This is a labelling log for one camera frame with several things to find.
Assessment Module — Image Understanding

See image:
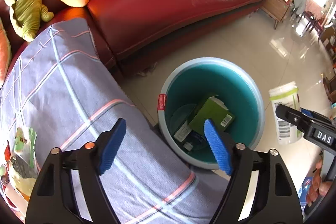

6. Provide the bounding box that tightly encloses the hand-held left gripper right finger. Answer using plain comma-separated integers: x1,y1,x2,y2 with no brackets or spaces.
204,119,304,224

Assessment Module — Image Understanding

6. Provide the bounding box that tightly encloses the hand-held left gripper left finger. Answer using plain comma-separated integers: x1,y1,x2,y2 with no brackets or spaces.
25,118,127,224

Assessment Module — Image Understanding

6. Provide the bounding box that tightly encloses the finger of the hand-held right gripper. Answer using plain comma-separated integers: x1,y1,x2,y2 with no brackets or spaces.
301,108,336,127
276,104,315,136

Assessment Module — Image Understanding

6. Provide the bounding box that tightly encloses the white plastic bottle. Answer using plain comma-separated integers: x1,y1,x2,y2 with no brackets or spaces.
268,81,304,145

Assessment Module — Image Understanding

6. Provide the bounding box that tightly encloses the teal trash bin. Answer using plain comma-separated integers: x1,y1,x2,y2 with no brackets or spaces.
157,57,265,170

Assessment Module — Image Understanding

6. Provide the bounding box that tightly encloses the person's right hand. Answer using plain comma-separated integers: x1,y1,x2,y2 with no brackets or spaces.
305,154,333,211

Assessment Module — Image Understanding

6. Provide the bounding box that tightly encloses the green cardboard box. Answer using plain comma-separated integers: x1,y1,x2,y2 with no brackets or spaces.
188,93,235,132

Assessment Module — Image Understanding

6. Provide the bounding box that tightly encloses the dark small box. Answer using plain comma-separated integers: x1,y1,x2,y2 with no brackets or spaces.
173,120,208,152

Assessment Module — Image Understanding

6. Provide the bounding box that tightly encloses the plaid grey cloth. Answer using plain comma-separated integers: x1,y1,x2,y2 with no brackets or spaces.
0,18,231,224

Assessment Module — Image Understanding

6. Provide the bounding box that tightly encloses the green white snack packet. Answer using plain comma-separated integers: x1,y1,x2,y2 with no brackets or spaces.
14,126,38,169

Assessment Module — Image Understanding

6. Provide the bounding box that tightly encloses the yellow black snack packet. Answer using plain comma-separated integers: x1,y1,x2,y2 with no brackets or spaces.
7,155,40,202

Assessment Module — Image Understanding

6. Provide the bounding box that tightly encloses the dark wooden chair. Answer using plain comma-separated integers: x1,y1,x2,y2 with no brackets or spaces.
302,0,327,42

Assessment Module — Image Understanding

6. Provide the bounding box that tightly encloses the wooden side table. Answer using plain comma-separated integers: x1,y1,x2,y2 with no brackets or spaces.
260,0,296,30

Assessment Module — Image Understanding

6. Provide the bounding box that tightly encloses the pink plush pillow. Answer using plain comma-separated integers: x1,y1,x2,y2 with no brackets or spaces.
0,17,12,86

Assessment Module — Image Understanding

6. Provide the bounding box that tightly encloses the red leather sofa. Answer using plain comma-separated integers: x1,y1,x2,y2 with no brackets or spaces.
0,0,272,75

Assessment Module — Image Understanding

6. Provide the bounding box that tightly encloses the green frog plush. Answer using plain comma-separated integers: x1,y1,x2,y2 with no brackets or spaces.
4,0,54,42

